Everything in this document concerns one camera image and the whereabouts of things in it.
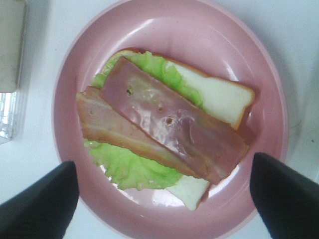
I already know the clear plastic bread tray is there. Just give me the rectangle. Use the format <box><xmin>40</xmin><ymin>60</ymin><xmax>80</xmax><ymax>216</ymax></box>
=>
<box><xmin>0</xmin><ymin>0</ymin><xmax>27</xmax><ymax>144</ymax></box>

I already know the pink round plate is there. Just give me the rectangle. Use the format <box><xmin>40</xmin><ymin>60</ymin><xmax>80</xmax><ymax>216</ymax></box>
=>
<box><xmin>53</xmin><ymin>0</ymin><xmax>288</xmax><ymax>239</ymax></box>

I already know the curved bacon strip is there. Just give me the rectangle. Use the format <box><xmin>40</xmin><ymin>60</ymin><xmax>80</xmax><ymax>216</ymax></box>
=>
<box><xmin>75</xmin><ymin>87</ymin><xmax>200</xmax><ymax>178</ymax></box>

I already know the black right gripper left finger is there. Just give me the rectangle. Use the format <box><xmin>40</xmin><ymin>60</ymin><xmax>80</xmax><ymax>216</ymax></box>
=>
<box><xmin>0</xmin><ymin>161</ymin><xmax>79</xmax><ymax>239</ymax></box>

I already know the green lettuce leaf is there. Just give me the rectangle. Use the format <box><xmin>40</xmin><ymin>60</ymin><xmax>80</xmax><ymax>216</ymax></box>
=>
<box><xmin>84</xmin><ymin>51</ymin><xmax>205</xmax><ymax>192</ymax></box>

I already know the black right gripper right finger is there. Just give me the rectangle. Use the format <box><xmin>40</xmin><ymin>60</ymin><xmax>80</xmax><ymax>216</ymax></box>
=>
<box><xmin>250</xmin><ymin>152</ymin><xmax>319</xmax><ymax>239</ymax></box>

